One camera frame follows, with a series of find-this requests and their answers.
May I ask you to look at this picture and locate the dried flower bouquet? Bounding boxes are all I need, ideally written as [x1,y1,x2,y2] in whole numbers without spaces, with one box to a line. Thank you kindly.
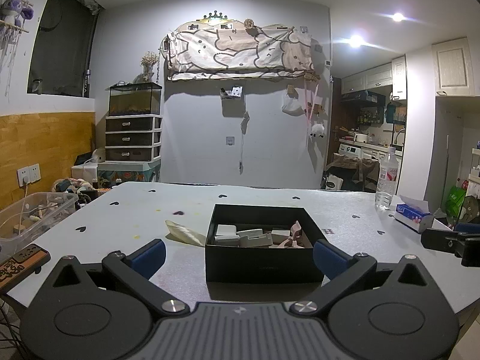
[135,52,160,83]

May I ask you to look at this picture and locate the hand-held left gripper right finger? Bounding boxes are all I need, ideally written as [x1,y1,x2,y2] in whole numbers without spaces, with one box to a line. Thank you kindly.
[289,239,433,316]

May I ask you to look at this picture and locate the grey hanging toy with cord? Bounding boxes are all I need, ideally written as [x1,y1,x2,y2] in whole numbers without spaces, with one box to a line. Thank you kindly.
[238,110,251,175]

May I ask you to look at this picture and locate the black spice rack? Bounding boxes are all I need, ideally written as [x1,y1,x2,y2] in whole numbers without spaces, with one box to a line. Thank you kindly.
[356,107,385,126]

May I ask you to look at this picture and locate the orange power strip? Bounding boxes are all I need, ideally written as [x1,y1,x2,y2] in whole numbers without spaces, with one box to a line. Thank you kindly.
[0,243,51,293]

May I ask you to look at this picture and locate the white charger block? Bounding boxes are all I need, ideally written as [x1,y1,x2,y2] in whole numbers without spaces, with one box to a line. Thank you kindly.
[214,225,241,247]

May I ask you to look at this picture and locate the pink eyelash curler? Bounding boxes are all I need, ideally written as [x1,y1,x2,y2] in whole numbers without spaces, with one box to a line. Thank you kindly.
[279,220,305,250]

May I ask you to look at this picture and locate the white wall cabinet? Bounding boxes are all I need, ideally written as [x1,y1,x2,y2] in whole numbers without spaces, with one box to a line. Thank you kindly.
[431,37,477,96]

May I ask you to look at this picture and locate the clear storage bin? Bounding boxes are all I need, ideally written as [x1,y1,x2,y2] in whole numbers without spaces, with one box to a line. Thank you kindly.
[0,192,79,256]

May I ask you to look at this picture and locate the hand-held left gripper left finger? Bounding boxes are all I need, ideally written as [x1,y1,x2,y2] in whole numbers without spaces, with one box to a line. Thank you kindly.
[47,239,190,317]

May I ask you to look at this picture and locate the purple hanging plush toy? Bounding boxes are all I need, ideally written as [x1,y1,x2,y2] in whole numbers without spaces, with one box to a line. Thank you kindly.
[0,0,36,31]

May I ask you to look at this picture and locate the white kitchen upper cabinets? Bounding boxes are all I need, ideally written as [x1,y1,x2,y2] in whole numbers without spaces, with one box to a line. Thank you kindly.
[340,55,407,100]

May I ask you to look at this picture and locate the beige plastic wrapper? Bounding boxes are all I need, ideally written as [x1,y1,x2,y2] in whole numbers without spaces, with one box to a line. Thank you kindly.
[165,219,208,245]

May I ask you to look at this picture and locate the cartoon printed cloth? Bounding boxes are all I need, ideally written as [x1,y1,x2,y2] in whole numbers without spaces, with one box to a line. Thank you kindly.
[164,24,315,81]

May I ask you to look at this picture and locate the gold crown decoration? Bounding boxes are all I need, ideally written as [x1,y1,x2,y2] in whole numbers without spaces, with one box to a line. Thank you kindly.
[202,11,233,25]

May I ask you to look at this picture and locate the brown cloth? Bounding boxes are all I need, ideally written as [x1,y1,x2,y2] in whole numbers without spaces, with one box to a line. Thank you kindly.
[325,154,380,181]

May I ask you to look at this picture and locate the clear wall holder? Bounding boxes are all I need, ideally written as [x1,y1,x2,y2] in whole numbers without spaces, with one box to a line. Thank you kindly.
[219,85,244,100]

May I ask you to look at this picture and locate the pink ribbons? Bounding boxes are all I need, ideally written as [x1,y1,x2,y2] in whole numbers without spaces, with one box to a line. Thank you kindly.
[304,80,319,136]

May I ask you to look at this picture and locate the glass fish tank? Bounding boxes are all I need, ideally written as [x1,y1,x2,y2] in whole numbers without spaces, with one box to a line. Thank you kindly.
[108,82,163,117]

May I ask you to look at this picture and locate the white plastic drawer unit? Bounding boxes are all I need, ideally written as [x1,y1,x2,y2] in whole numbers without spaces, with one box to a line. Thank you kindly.
[104,115,163,163]

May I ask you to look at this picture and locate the white stepped plastic holder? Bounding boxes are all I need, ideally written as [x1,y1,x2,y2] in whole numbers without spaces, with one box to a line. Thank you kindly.
[237,229,274,249]

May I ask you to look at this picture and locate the white washing machine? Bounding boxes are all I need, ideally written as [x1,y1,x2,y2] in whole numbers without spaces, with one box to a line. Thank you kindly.
[338,144,376,160]

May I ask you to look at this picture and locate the black chair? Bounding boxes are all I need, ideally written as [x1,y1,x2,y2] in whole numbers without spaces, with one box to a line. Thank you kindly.
[323,165,376,191]

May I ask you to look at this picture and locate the white wall outlet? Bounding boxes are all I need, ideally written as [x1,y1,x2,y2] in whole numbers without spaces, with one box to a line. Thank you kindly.
[17,163,41,186]

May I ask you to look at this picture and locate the clear plastic water bottle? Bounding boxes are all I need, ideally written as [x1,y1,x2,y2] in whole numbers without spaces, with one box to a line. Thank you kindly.
[375,147,399,211]

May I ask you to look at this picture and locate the white plastic bag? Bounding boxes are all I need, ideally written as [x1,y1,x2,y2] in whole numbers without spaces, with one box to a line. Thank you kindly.
[281,94,305,115]

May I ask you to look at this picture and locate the white shelf with bottles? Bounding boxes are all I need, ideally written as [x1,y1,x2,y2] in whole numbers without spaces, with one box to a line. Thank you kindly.
[467,140,480,199]

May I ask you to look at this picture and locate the pile of soft toys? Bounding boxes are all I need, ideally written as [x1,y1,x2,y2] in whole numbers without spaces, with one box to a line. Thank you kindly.
[52,178,100,203]

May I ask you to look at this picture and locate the blue tissue pack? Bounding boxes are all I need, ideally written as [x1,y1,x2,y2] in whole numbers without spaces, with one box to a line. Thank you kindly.
[393,194,447,233]

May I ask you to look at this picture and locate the black cardboard box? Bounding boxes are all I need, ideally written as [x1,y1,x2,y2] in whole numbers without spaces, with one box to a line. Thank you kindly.
[204,203,325,284]

